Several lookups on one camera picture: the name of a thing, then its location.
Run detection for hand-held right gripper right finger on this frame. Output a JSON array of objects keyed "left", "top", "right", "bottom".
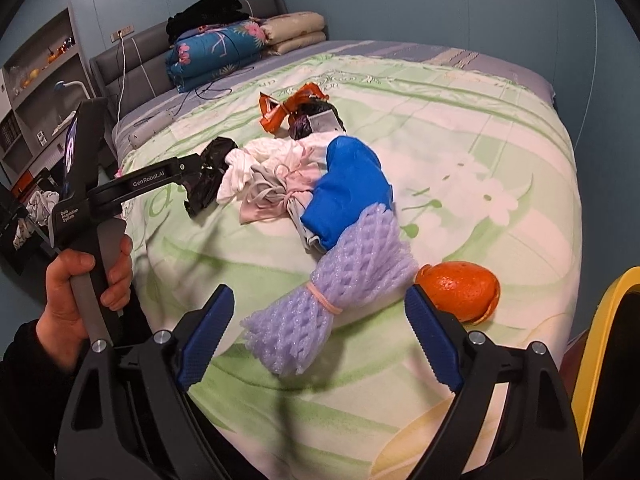
[{"left": 404, "top": 284, "right": 586, "bottom": 480}]

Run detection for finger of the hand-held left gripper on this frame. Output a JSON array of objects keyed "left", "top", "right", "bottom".
[{"left": 170, "top": 152, "right": 223, "bottom": 181}]

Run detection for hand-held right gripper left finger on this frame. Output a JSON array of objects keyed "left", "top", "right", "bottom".
[{"left": 54, "top": 284, "right": 236, "bottom": 480}]

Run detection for black plastic bag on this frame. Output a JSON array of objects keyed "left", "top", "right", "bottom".
[{"left": 182, "top": 136, "right": 242, "bottom": 218}]

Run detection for orange peel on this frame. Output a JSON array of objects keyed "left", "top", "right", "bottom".
[{"left": 415, "top": 260, "right": 501, "bottom": 325}]

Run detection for pink and grey cloth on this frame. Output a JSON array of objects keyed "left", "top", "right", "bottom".
[{"left": 237, "top": 156, "right": 331, "bottom": 253}]

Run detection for purple foam net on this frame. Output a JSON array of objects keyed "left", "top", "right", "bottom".
[{"left": 240, "top": 202, "right": 420, "bottom": 377}]

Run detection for blue cloth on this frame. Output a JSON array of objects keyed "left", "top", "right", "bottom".
[{"left": 300, "top": 135, "right": 394, "bottom": 253}]

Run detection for yellow bin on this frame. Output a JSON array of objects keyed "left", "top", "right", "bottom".
[{"left": 570, "top": 266, "right": 640, "bottom": 441}]

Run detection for person's left forearm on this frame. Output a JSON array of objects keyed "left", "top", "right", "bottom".
[{"left": 0, "top": 320, "right": 93, "bottom": 480}]

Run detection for person's left hand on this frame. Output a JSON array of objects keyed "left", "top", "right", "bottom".
[{"left": 37, "top": 235, "right": 135, "bottom": 357}]

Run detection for white patterned cloth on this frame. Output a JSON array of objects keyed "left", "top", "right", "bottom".
[{"left": 15, "top": 190, "right": 61, "bottom": 251}]

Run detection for white power strip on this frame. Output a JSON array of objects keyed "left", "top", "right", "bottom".
[{"left": 127, "top": 110, "right": 177, "bottom": 149}]

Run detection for orange wrapper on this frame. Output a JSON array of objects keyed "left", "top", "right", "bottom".
[{"left": 258, "top": 84, "right": 331, "bottom": 133}]

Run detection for white desk lamp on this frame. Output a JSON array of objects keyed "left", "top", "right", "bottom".
[{"left": 52, "top": 80, "right": 94, "bottom": 102}]

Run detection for black patterned garment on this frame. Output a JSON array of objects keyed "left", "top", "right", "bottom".
[{"left": 287, "top": 100, "right": 347, "bottom": 142}]

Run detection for blue floral folded quilt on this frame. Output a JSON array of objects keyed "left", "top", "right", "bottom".
[{"left": 165, "top": 19, "right": 271, "bottom": 93}]

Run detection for grey padded headboard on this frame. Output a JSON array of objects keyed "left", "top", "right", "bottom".
[{"left": 89, "top": 0, "right": 290, "bottom": 126}]

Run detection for white shelf unit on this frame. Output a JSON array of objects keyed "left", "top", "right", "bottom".
[{"left": 0, "top": 2, "right": 108, "bottom": 186}]

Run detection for black clothing pile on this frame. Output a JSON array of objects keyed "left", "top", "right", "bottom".
[{"left": 166, "top": 0, "right": 253, "bottom": 45}]

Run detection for orange shelf ornaments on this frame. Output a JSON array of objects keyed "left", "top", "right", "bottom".
[{"left": 45, "top": 35, "right": 77, "bottom": 59}]

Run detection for beige folded quilt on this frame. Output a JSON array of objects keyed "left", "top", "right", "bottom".
[{"left": 260, "top": 11, "right": 328, "bottom": 55}]

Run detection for green floral bedspread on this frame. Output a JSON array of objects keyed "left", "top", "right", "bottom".
[{"left": 115, "top": 52, "right": 583, "bottom": 480}]

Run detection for thin black cable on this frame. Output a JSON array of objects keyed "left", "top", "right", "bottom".
[{"left": 177, "top": 55, "right": 268, "bottom": 111}]

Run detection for white charging cable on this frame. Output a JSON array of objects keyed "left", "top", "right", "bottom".
[{"left": 112, "top": 32, "right": 129, "bottom": 131}]

